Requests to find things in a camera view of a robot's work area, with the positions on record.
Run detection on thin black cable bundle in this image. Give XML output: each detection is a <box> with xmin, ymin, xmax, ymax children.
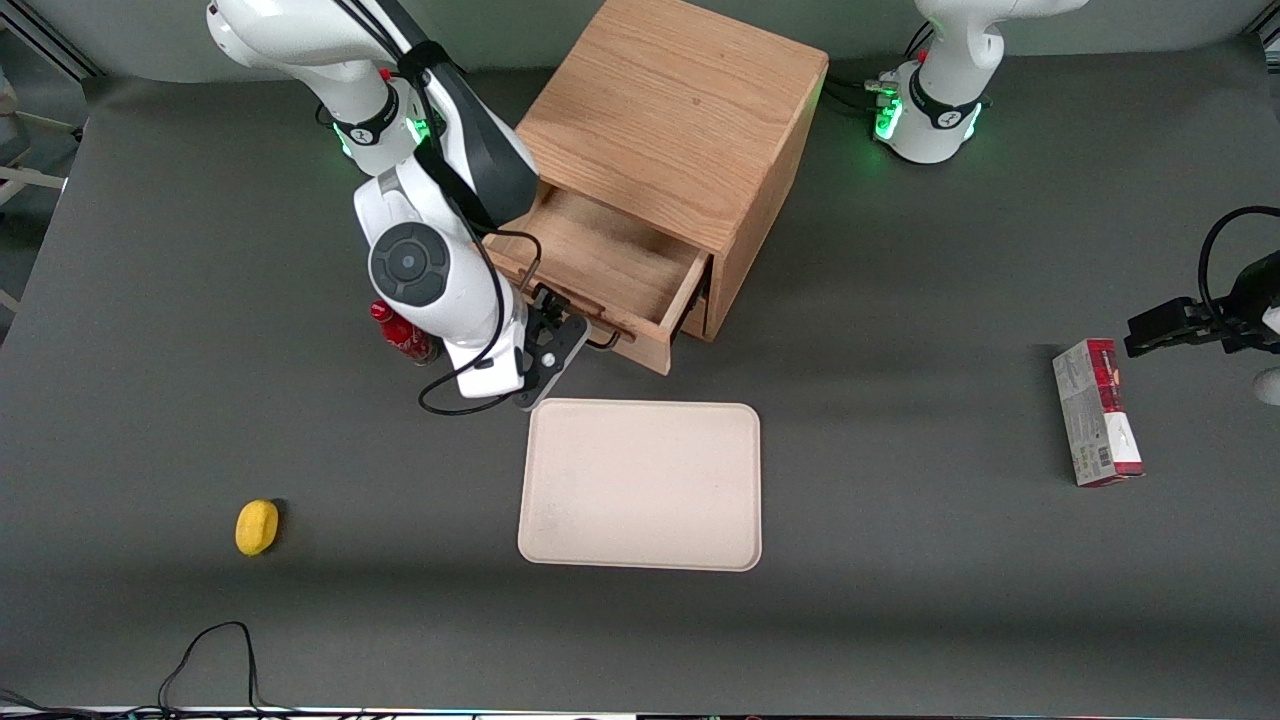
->
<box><xmin>0</xmin><ymin>688</ymin><xmax>471</xmax><ymax>720</ymax></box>

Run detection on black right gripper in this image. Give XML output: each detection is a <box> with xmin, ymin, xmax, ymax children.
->
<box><xmin>514</xmin><ymin>285</ymin><xmax>591</xmax><ymax>409</ymax></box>

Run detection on red and white carton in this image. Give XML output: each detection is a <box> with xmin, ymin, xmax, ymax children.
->
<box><xmin>1052</xmin><ymin>338</ymin><xmax>1146</xmax><ymax>488</ymax></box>

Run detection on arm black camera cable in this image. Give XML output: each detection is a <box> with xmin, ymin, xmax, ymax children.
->
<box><xmin>1197</xmin><ymin>205</ymin><xmax>1280</xmax><ymax>321</ymax></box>
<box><xmin>335</xmin><ymin>0</ymin><xmax>546</xmax><ymax>417</ymax></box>

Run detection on red soda bottle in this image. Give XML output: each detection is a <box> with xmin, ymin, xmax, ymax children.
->
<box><xmin>369</xmin><ymin>300</ymin><xmax>438</xmax><ymax>367</ymax></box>

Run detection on left arm base black cables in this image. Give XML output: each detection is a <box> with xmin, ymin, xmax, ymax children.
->
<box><xmin>822</xmin><ymin>20</ymin><xmax>936</xmax><ymax>111</ymax></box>

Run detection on cream rectangular tray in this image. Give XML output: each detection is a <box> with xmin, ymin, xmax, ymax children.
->
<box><xmin>517</xmin><ymin>398</ymin><xmax>763</xmax><ymax>573</ymax></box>

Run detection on thin black looped cable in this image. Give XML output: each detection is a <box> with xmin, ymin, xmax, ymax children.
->
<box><xmin>158</xmin><ymin>621</ymin><xmax>263</xmax><ymax>713</ymax></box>

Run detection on wooden drawer with black handle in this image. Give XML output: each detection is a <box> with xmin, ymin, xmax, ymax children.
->
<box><xmin>678</xmin><ymin>288</ymin><xmax>713</xmax><ymax>343</ymax></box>
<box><xmin>485</xmin><ymin>185</ymin><xmax>713</xmax><ymax>377</ymax></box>

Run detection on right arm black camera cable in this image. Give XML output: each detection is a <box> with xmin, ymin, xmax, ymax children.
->
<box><xmin>335</xmin><ymin>0</ymin><xmax>546</xmax><ymax>417</ymax></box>

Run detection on yellow lemon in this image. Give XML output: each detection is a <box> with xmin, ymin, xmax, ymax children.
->
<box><xmin>235</xmin><ymin>499</ymin><xmax>281</xmax><ymax>557</ymax></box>

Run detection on white stand frame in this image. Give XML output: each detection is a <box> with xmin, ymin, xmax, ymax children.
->
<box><xmin>0</xmin><ymin>70</ymin><xmax>86</xmax><ymax>201</ymax></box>

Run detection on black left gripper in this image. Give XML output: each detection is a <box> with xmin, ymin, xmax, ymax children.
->
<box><xmin>1125</xmin><ymin>252</ymin><xmax>1280</xmax><ymax>358</ymax></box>

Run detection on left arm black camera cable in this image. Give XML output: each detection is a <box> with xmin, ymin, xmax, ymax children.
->
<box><xmin>1197</xmin><ymin>205</ymin><xmax>1280</xmax><ymax>321</ymax></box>

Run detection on wooden drawer cabinet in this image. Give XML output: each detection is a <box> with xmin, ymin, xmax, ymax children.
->
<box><xmin>515</xmin><ymin>0</ymin><xmax>830</xmax><ymax>343</ymax></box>

